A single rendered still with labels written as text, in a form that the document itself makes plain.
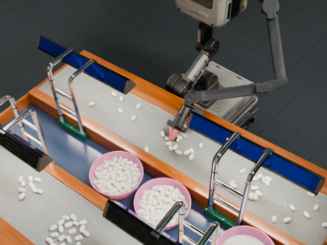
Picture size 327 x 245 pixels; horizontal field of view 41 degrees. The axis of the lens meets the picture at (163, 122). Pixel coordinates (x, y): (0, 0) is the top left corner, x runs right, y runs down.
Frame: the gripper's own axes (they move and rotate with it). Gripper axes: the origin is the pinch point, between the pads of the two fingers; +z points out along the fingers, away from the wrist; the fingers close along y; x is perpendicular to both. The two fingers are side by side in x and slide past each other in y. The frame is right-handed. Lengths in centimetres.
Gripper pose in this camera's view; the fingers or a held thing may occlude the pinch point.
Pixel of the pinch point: (170, 140)
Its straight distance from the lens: 228.1
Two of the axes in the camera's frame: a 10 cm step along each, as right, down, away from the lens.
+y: 8.0, 4.5, -4.0
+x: 4.0, 1.1, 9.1
